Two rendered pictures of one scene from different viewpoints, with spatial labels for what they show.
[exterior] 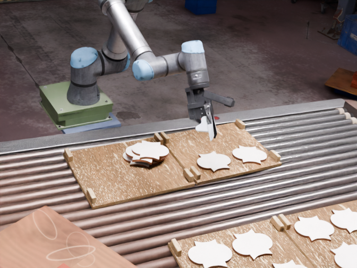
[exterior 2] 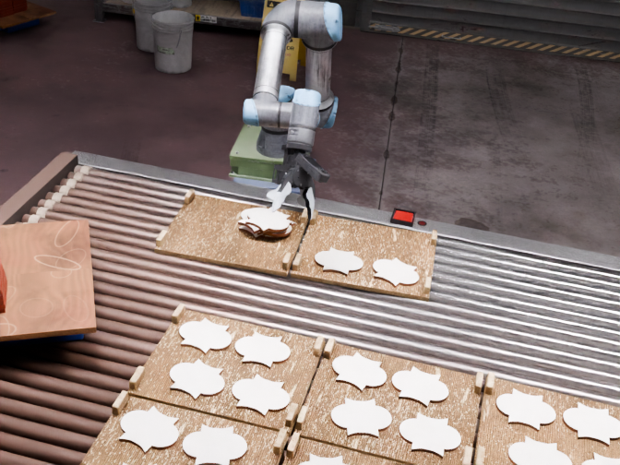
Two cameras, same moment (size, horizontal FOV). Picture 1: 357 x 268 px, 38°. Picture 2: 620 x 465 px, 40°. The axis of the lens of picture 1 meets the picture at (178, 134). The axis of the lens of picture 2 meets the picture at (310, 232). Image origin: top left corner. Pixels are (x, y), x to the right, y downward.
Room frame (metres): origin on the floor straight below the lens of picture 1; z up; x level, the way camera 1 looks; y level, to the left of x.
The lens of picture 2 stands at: (0.04, -1.47, 2.41)
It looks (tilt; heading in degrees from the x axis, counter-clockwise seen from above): 33 degrees down; 40
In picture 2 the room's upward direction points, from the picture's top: 5 degrees clockwise
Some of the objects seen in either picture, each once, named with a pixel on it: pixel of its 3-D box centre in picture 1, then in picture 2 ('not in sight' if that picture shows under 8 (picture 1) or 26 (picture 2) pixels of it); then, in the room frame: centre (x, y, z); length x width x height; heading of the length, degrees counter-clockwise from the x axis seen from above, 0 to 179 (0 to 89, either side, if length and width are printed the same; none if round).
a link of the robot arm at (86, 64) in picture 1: (85, 64); (280, 107); (2.11, 0.45, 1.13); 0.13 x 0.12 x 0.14; 128
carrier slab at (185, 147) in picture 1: (218, 150); (366, 255); (1.86, -0.18, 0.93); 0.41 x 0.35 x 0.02; 122
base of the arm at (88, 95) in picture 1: (83, 88); (277, 136); (2.11, 0.46, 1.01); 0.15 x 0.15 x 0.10
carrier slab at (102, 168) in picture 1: (127, 169); (235, 232); (1.64, 0.18, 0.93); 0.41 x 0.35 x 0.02; 121
